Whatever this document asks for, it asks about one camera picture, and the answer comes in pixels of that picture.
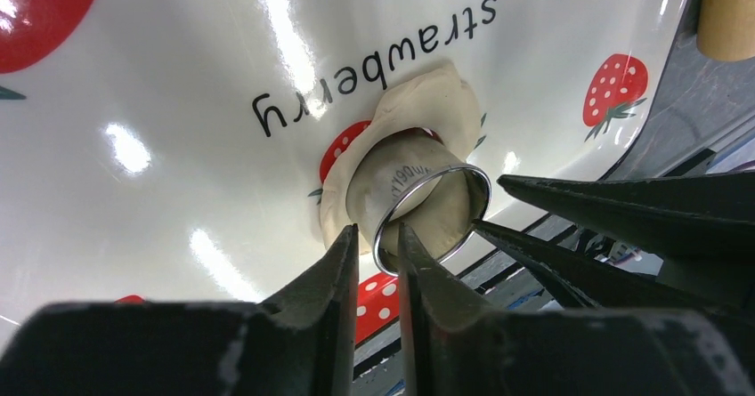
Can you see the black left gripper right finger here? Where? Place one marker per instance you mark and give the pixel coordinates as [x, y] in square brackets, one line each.
[455, 342]

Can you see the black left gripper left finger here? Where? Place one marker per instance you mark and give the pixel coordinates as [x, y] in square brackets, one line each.
[299, 341]

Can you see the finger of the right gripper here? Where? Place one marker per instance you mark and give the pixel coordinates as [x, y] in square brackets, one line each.
[706, 216]
[577, 281]

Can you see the wooden rolling pin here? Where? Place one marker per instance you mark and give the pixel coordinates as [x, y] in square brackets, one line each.
[725, 30]

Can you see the white strawberry print tray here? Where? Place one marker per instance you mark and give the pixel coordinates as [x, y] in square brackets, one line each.
[175, 149]

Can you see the beige dough lump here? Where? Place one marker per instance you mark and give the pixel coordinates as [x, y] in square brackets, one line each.
[437, 100]

